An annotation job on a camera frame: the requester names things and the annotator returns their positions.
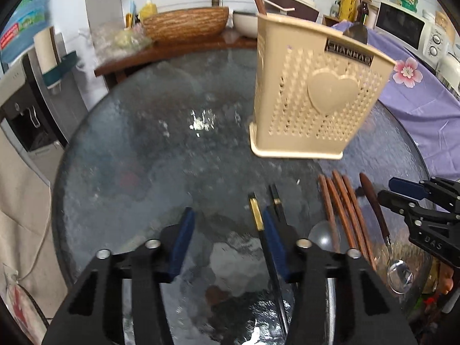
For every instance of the clear plastic bags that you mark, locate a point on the clear plastic bags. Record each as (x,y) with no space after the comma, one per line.
(107,37)

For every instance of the white water dispenser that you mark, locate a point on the white water dispenser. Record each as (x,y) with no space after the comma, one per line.
(21,90)

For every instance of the brown wooden chopstick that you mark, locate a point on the brown wooden chopstick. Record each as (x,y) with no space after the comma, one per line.
(337,201)
(355,201)
(347,201)
(326,201)

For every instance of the wooden counter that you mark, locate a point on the wooden counter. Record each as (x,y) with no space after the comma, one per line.
(118,64)

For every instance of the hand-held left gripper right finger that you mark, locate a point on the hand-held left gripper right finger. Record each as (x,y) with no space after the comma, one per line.
(275,244)

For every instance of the brown white rice cooker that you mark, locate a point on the brown white rice cooker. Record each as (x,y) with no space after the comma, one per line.
(302,1)

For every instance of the white cooking pot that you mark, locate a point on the white cooking pot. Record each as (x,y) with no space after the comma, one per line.
(244,23)

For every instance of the blue water jug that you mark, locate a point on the blue water jug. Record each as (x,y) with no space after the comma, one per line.
(25,25)

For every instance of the round white red object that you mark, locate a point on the round white red object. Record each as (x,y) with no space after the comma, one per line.
(18,312)

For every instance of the brown glass bottle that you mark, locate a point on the brown glass bottle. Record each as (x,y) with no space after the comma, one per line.
(362,12)

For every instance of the grey metal spoon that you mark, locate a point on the grey metal spoon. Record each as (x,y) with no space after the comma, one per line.
(320,237)

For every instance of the beige perforated utensil holder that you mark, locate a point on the beige perforated utensil holder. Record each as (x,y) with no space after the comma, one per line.
(287,97)

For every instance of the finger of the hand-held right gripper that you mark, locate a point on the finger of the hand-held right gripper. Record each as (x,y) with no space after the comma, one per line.
(395,203)
(406,188)

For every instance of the white paper cup stack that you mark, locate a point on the white paper cup stack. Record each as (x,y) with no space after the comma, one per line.
(45,50)

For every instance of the black chopstick with gold band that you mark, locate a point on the black chopstick with gold band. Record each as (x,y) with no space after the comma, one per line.
(276,196)
(256,212)

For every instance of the yellow soap bottle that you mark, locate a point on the yellow soap bottle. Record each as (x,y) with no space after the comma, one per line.
(148,9)

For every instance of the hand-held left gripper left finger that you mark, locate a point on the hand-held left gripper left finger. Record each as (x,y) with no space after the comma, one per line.
(181,244)

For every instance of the woven basket wash basin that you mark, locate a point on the woven basket wash basin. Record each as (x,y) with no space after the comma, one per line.
(187,23)

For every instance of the yellow toothbrush cup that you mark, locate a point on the yellow toothbrush cup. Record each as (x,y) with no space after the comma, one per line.
(131,18)

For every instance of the teal cup holder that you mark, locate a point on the teal cup holder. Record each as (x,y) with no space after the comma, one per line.
(61,70)

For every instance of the purple floral cloth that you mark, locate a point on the purple floral cloth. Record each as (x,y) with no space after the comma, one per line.
(420,115)

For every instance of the large metal spoon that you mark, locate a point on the large metal spoon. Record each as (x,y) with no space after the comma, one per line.
(355,34)

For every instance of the beige cloth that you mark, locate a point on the beige cloth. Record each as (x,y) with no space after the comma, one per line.
(18,205)

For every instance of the white microwave oven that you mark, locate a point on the white microwave oven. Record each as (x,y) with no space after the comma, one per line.
(402,27)

